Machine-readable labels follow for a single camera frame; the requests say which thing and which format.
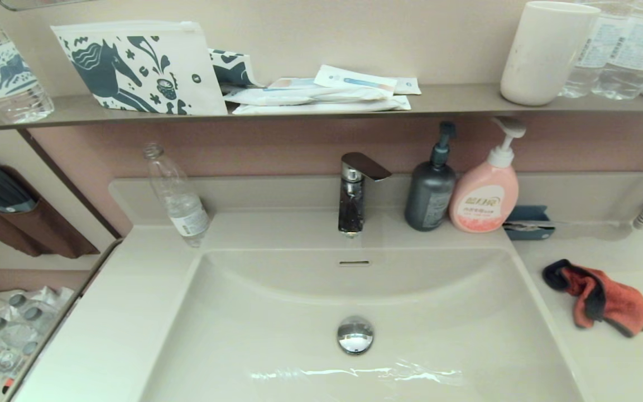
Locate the large horse print pouch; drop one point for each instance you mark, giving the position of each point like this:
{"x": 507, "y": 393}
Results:
{"x": 132, "y": 67}

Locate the taupe wall shelf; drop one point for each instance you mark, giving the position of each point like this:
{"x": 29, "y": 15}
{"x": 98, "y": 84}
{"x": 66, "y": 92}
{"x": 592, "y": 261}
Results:
{"x": 455, "y": 100}

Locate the blue striped white sachet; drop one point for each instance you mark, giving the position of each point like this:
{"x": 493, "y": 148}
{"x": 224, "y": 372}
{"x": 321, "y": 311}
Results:
{"x": 355, "y": 79}

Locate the dark grey pump bottle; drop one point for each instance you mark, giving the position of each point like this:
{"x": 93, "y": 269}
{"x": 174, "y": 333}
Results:
{"x": 427, "y": 195}

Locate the shrink-wrapped water bottle pack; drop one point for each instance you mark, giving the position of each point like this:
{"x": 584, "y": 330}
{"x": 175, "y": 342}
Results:
{"x": 14, "y": 335}

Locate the horse label water bottle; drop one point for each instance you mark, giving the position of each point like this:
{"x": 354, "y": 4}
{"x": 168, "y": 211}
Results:
{"x": 3, "y": 72}

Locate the small white sachet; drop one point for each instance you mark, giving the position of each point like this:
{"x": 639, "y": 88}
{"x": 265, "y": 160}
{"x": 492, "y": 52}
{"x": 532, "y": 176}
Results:
{"x": 409, "y": 85}

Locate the orange microfibre cloth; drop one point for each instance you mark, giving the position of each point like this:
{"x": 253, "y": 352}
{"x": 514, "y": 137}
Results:
{"x": 614, "y": 301}

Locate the clear empty plastic bottle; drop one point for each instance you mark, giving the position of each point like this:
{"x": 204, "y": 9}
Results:
{"x": 179, "y": 201}

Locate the white label water bottle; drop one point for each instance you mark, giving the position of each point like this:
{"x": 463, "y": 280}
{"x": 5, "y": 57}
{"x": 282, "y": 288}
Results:
{"x": 598, "y": 50}
{"x": 634, "y": 56}

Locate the white ceramic sink basin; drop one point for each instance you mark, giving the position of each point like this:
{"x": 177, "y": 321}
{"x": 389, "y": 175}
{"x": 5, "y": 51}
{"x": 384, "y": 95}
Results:
{"x": 277, "y": 335}

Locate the white plastic cup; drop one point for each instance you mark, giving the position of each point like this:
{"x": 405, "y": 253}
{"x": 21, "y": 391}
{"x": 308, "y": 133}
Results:
{"x": 545, "y": 56}

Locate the long flat white packet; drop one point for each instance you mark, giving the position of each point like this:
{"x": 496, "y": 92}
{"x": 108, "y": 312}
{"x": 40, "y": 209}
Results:
{"x": 321, "y": 106}

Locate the chrome sink faucet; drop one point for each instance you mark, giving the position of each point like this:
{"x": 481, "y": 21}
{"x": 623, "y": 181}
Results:
{"x": 350, "y": 206}

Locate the small blue tray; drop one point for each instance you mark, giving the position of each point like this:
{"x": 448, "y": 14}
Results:
{"x": 528, "y": 215}

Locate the chrome drain stopper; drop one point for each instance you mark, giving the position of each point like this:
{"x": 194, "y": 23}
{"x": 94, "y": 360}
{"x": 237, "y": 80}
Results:
{"x": 355, "y": 334}

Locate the small horse print pouch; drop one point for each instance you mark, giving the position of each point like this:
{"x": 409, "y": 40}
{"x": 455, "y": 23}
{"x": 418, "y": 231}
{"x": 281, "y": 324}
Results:
{"x": 235, "y": 70}

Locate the small orange black object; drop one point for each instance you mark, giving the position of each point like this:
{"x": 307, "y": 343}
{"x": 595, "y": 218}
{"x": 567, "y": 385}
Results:
{"x": 8, "y": 384}

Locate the white wrapped toiletry packet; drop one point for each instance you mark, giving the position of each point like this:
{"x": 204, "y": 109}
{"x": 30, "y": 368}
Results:
{"x": 299, "y": 95}

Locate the pink soap pump bottle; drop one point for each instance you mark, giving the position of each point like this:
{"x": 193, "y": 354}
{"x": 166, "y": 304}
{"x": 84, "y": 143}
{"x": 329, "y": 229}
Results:
{"x": 483, "y": 201}

